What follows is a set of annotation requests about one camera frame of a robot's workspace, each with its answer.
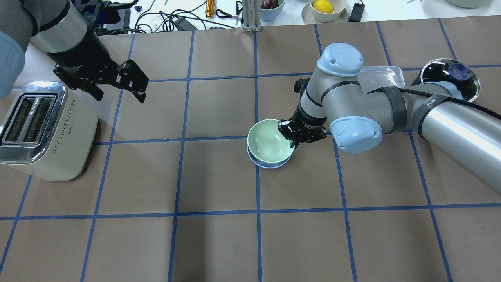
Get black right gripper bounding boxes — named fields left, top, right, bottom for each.
left=278, top=106, right=327, bottom=149

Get dark blue saucepan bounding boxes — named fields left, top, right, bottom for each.
left=411, top=58, right=481, bottom=102

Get green bowl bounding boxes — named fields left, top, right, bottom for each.
left=247, top=119, right=294, bottom=163

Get black power adapter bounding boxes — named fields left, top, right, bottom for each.
left=173, top=17, right=198, bottom=31

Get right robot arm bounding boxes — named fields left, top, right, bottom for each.
left=278, top=43, right=501, bottom=193

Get scissors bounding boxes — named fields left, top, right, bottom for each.
left=215, top=9, right=243, bottom=22

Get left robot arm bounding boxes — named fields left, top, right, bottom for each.
left=0, top=0, right=149, bottom=103

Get blue bowl with fruit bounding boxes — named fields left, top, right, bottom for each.
left=260, top=0, right=286, bottom=22

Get orange handled tool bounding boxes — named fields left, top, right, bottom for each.
left=205, top=0, right=216, bottom=18

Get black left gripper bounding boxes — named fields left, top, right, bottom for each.
left=46, top=31, right=149, bottom=103

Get aluminium frame post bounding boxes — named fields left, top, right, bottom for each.
left=242, top=0, right=262, bottom=32

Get beige bowl with lemon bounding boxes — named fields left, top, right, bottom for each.
left=302, top=0, right=348, bottom=24

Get cream toaster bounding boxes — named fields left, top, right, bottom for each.
left=0, top=81, right=99, bottom=181

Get clear plastic container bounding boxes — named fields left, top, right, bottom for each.
left=357, top=66, right=406, bottom=93

